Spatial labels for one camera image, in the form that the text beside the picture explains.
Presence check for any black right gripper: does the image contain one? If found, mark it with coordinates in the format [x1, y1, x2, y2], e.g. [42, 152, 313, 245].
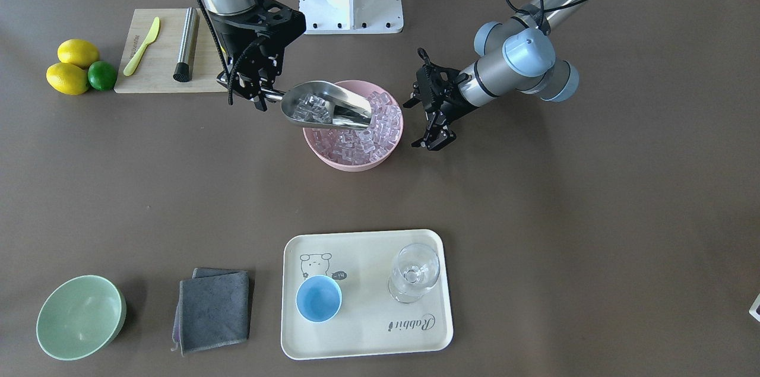
[211, 0, 306, 112]

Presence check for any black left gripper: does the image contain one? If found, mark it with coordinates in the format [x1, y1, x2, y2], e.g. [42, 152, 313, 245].
[403, 47, 477, 151]

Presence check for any stainless steel ice scoop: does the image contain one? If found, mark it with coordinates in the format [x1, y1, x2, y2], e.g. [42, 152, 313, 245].
[261, 80, 372, 130]

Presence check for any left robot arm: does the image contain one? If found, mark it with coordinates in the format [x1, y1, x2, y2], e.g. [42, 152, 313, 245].
[294, 0, 758, 155]

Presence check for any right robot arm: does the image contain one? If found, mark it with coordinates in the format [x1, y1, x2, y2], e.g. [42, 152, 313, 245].
[196, 0, 306, 111]

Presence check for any pile of clear ice cubes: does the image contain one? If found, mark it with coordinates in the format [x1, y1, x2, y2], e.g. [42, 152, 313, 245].
[291, 87, 400, 164]

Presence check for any blue plastic cup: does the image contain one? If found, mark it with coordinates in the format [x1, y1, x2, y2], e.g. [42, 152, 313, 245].
[296, 275, 343, 323]

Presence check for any steel muddler black tip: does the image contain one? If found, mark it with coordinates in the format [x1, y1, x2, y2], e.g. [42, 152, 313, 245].
[173, 7, 199, 83]

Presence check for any pink bowl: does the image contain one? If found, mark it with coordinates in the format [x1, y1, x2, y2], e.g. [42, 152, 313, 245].
[303, 80, 405, 172]

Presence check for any bamboo cutting board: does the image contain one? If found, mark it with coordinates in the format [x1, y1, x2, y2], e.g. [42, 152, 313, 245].
[115, 8, 225, 94]

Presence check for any yellow plastic knife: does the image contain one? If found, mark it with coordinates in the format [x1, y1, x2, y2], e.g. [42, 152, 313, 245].
[122, 17, 160, 77]

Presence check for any clear wine glass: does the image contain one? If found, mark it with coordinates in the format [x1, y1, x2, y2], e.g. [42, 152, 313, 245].
[388, 243, 441, 304]

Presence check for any green lime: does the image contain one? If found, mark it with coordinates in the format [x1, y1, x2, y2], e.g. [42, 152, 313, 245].
[87, 61, 118, 91]

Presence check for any upper yellow lemon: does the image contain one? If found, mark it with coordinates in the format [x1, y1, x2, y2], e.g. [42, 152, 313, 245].
[57, 39, 100, 69]

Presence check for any yellow lemon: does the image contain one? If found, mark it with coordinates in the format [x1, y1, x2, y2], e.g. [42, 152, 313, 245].
[46, 62, 90, 96]
[57, 39, 100, 69]

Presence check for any lower yellow lemon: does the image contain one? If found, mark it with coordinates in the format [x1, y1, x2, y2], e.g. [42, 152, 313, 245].
[46, 62, 90, 96]

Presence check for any cream rabbit tray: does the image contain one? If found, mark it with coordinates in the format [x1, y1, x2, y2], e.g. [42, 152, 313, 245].
[281, 229, 454, 360]

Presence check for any grey folded cloth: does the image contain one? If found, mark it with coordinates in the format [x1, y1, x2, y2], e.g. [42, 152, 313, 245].
[173, 268, 251, 355]

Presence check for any green bowl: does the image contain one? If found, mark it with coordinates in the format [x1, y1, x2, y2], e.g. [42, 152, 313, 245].
[36, 275, 126, 361]

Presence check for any white object at edge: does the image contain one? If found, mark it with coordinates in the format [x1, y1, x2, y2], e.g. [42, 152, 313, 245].
[748, 294, 760, 321]

